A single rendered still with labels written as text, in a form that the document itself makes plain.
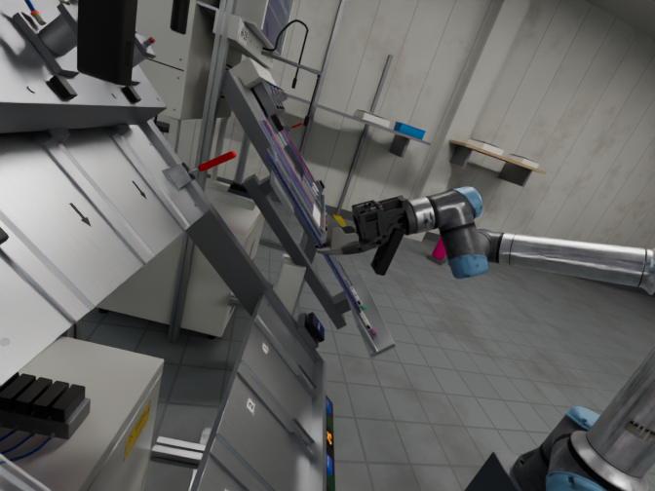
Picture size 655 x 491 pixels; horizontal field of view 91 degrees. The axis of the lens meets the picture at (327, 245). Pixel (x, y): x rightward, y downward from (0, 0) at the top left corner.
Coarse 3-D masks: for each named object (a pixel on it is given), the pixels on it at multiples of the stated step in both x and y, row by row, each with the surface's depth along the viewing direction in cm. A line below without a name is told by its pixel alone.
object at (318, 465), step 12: (324, 360) 67; (324, 372) 64; (324, 384) 61; (324, 396) 59; (312, 408) 57; (324, 408) 56; (312, 420) 55; (324, 420) 54; (312, 432) 53; (324, 432) 52; (312, 444) 51; (324, 444) 50; (324, 456) 48; (312, 468) 47; (324, 468) 47; (312, 480) 46; (324, 480) 45
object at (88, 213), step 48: (0, 144) 28; (48, 144) 32; (96, 144) 39; (144, 144) 48; (0, 192) 26; (48, 192) 30; (96, 192) 35; (144, 192) 43; (48, 240) 28; (96, 240) 32; (144, 240) 39; (0, 288) 23; (48, 288) 26; (96, 288) 30; (0, 336) 22; (48, 336) 24; (0, 384) 20
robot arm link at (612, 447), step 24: (648, 360) 53; (624, 384) 57; (648, 384) 52; (624, 408) 54; (648, 408) 51; (576, 432) 62; (600, 432) 57; (624, 432) 53; (648, 432) 51; (552, 456) 66; (576, 456) 58; (600, 456) 56; (624, 456) 53; (648, 456) 52; (552, 480) 59; (576, 480) 56; (600, 480) 55; (624, 480) 54
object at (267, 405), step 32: (256, 320) 54; (256, 352) 49; (288, 352) 59; (256, 384) 45; (288, 384) 53; (224, 416) 37; (256, 416) 42; (288, 416) 48; (224, 448) 35; (256, 448) 39; (288, 448) 45; (224, 480) 33; (256, 480) 37; (288, 480) 42
